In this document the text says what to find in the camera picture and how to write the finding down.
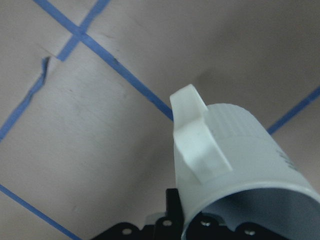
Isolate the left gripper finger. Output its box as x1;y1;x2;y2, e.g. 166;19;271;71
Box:
165;188;185;229

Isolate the white grey-lined mug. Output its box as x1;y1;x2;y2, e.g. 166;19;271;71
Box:
170;85;320;240

